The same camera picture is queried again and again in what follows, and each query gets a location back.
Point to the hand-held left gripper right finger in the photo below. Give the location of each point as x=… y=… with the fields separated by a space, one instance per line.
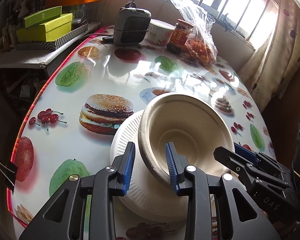
x=171 y=167

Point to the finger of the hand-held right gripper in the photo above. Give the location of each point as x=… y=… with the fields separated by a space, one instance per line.
x=247 y=152
x=230 y=160

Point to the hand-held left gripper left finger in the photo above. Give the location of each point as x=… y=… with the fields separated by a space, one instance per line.
x=129 y=167

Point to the large beige paper bowl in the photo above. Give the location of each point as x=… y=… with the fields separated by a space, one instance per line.
x=150 y=160

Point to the white foam plate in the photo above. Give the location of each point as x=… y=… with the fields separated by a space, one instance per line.
x=125 y=137

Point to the medium beige paper bowl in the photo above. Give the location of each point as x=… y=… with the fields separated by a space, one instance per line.
x=210 y=120

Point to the patterned cream curtain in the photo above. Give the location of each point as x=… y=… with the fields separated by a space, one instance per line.
x=277 y=62

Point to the food printed tablecloth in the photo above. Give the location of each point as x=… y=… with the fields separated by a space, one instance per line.
x=110 y=72

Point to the clear plastic bag of oranges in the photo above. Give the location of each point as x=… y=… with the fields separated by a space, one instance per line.
x=202 y=47

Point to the black binder clip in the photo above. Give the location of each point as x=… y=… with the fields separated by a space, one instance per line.
x=10 y=171

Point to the red lidded sauce jar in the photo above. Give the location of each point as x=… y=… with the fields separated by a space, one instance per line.
x=180 y=37

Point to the white plastic tub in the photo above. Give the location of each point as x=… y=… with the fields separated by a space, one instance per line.
x=160 y=33

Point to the small grey heater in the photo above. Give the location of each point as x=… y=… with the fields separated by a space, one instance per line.
x=131 y=27

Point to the grey striped box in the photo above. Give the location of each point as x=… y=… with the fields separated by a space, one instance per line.
x=65 y=41

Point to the grey side shelf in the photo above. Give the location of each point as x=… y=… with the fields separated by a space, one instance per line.
x=22 y=60

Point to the yellow green flat box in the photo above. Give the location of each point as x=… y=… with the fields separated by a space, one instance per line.
x=47 y=32

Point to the dark green flat box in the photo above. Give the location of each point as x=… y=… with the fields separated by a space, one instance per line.
x=41 y=17

